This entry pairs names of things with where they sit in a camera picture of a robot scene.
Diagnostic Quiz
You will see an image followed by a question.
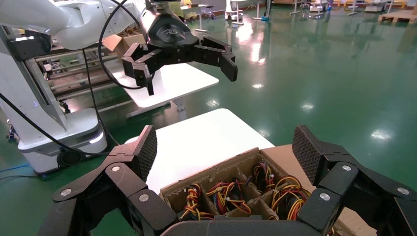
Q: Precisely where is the white robot body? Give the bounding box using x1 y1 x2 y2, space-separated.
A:
0 24 109 178

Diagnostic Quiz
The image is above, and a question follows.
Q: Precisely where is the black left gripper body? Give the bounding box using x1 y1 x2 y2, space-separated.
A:
139 6 200 50

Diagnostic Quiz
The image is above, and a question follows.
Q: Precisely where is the distant white robot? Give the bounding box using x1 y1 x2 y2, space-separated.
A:
225 0 245 26

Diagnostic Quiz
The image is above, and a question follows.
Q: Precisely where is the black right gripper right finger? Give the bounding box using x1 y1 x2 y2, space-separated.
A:
292 124 417 236

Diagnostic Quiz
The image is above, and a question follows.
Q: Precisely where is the metal roller rack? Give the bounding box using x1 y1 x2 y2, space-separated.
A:
25 45 131 102

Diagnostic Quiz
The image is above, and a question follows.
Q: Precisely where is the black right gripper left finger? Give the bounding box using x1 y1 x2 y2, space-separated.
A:
37 125 178 236

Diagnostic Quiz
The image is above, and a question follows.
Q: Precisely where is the wooden pallet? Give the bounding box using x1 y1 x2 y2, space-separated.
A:
377 9 417 24

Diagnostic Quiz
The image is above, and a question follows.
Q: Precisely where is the black robot body cable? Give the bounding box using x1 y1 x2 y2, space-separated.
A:
0 92 112 156

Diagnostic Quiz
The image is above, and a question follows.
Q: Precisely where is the open brown cardboard carton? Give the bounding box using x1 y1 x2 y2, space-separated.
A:
102 28 147 60

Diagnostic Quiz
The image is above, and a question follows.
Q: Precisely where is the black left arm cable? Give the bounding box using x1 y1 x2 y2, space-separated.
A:
97 0 155 91

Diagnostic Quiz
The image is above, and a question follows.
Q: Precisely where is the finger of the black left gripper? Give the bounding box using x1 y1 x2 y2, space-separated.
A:
177 35 238 83
121 42 178 97

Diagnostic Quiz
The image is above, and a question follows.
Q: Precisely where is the white side table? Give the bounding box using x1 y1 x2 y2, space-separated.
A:
103 61 220 122

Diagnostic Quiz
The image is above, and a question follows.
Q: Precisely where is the power supply with coloured wires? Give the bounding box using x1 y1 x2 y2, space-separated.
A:
179 183 215 221
252 162 277 193
206 180 252 216
271 175 312 221

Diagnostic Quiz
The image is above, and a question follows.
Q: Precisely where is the divided brown cardboard box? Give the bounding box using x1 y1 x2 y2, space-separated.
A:
159 144 379 236

